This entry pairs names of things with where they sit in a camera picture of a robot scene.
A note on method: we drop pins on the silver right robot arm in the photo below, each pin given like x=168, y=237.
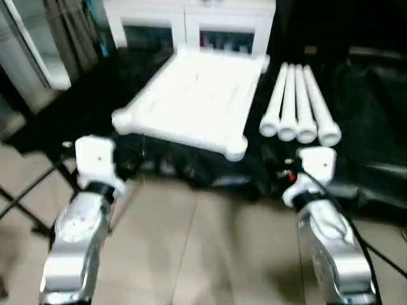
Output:
x=331, y=248

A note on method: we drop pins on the white plastic table top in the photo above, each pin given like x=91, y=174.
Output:
x=191, y=95

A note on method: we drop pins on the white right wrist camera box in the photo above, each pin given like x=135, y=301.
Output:
x=318, y=164

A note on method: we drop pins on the black tripod stand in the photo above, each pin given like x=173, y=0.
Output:
x=25, y=211

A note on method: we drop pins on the white plastic table leg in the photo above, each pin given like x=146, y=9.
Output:
x=276, y=95
x=289, y=95
x=318, y=95
x=303, y=95

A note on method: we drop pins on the black plastic mat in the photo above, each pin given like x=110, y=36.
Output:
x=369, y=95

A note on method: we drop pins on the white cabinet with glass doors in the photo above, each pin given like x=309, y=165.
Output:
x=191, y=16

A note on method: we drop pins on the grey curtain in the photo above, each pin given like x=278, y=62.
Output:
x=63, y=32

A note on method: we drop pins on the small yellow label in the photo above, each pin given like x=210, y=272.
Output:
x=310, y=49

